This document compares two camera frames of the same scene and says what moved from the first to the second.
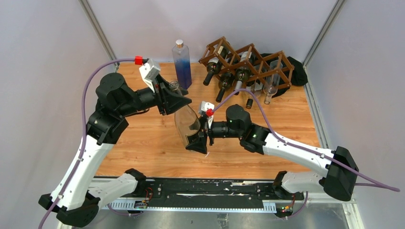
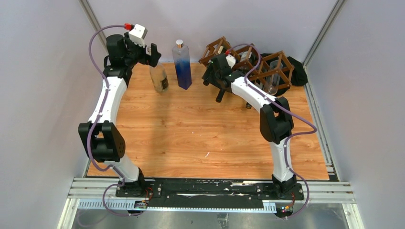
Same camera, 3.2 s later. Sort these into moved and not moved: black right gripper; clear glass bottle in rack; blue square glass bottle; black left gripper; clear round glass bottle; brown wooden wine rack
Moved: black left gripper; clear round glass bottle; black right gripper
Not moved: brown wooden wine rack; blue square glass bottle; clear glass bottle in rack
